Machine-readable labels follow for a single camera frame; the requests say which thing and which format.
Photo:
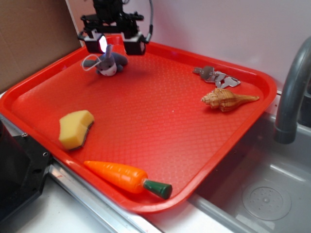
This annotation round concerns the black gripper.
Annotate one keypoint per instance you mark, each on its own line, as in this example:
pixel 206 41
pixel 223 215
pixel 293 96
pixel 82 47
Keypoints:
pixel 110 18

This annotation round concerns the gray plush bunny toy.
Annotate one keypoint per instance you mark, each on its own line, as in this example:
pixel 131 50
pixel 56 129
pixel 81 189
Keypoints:
pixel 107 64

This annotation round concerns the brown cardboard panel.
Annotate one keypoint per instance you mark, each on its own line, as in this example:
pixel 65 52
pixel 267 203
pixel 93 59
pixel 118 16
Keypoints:
pixel 33 35

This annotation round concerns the yellow sponge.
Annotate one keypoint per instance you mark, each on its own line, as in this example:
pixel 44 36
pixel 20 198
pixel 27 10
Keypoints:
pixel 74 128

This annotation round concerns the red plastic tray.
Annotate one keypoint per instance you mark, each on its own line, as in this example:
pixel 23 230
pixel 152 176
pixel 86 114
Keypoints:
pixel 149 116

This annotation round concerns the silver key bunch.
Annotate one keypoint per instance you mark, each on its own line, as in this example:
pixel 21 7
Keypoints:
pixel 221 80

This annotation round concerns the brown conch seashell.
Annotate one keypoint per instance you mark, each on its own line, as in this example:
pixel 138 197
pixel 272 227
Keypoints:
pixel 226 100

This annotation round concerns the orange plastic toy carrot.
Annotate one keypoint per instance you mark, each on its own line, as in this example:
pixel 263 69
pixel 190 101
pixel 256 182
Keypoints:
pixel 129 178

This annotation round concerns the gray sink faucet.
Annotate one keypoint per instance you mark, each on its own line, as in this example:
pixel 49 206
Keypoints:
pixel 295 102

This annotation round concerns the gray sink basin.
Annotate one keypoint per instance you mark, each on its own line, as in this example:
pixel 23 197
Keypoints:
pixel 261 186

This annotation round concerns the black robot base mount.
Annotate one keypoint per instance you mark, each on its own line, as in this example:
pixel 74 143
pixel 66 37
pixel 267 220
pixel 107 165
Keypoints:
pixel 23 168

